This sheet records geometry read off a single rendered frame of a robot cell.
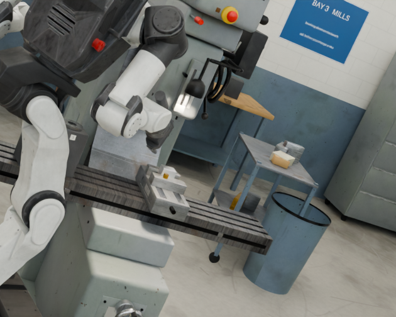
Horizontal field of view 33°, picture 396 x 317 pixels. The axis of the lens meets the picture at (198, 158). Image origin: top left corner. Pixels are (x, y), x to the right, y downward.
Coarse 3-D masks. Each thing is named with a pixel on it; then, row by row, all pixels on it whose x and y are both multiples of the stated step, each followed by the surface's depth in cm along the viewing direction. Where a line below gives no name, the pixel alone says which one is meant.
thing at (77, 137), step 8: (64, 120) 259; (72, 128) 256; (80, 128) 258; (72, 136) 255; (80, 136) 257; (88, 136) 258; (72, 144) 257; (80, 144) 258; (16, 152) 258; (72, 152) 258; (80, 152) 259; (72, 160) 259; (72, 168) 261; (72, 176) 262
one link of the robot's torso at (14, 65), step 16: (16, 48) 191; (0, 64) 182; (16, 64) 181; (32, 64) 183; (0, 80) 181; (16, 80) 183; (32, 80) 186; (48, 80) 188; (64, 80) 191; (0, 96) 184; (16, 96) 186; (64, 96) 197
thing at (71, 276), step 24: (72, 216) 294; (72, 240) 282; (48, 264) 309; (72, 264) 270; (96, 264) 249; (120, 264) 257; (144, 264) 265; (48, 288) 295; (72, 288) 260; (96, 288) 244; (120, 288) 247; (144, 288) 250; (48, 312) 282; (72, 312) 250; (96, 312) 247; (144, 312) 253
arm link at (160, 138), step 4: (172, 120) 230; (168, 124) 218; (172, 124) 228; (168, 128) 219; (172, 128) 229; (164, 132) 218; (168, 132) 227; (148, 136) 223; (152, 136) 220; (156, 136) 219; (160, 136) 220; (164, 136) 226; (148, 140) 226; (152, 140) 225; (156, 140) 222; (160, 140) 225; (164, 140) 228; (148, 144) 226; (152, 144) 226; (156, 144) 226; (160, 144) 226; (152, 148) 227; (156, 148) 227
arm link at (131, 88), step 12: (132, 60) 185; (144, 60) 183; (156, 60) 183; (132, 72) 182; (144, 72) 182; (156, 72) 184; (108, 84) 183; (120, 84) 181; (132, 84) 181; (144, 84) 182; (108, 96) 182; (120, 96) 180; (132, 96) 181; (144, 96) 185; (132, 108) 180; (132, 120) 181; (132, 132) 185
